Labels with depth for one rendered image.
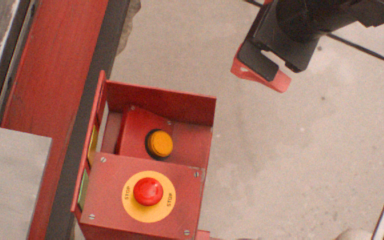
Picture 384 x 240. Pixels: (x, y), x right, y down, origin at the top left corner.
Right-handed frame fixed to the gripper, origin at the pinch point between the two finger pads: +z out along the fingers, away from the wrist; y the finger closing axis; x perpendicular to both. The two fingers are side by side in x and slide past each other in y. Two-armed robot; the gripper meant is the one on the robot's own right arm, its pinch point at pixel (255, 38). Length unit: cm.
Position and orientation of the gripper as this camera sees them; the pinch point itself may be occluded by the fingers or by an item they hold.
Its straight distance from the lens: 88.3
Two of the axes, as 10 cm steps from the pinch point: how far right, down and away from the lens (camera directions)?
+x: 8.0, 5.3, 2.9
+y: -4.2, 8.4, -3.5
